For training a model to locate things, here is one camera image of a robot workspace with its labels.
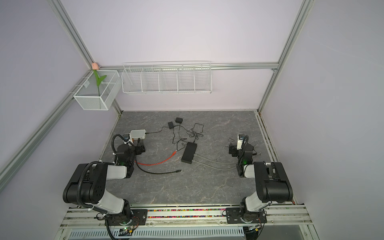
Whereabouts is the black power cable with plug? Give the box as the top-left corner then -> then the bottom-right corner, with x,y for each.
145,125 -> 169,135

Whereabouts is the red ethernet cable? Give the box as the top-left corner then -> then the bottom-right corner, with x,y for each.
135,151 -> 178,166

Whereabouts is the black ethernet cable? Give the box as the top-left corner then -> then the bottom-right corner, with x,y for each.
134,163 -> 182,175

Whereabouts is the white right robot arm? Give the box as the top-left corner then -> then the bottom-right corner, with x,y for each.
229,134 -> 293,217

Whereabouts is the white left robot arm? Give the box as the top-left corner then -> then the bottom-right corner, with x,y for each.
63,130 -> 146,218

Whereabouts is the black power adapter far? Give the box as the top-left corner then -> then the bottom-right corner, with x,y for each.
175,118 -> 183,124

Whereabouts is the white mesh box basket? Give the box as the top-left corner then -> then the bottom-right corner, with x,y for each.
74,70 -> 122,111

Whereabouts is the pink artificial tulip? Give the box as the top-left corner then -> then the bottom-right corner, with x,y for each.
92,63 -> 107,97

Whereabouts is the white wire wall basket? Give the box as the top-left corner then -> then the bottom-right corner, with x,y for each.
122,61 -> 213,95

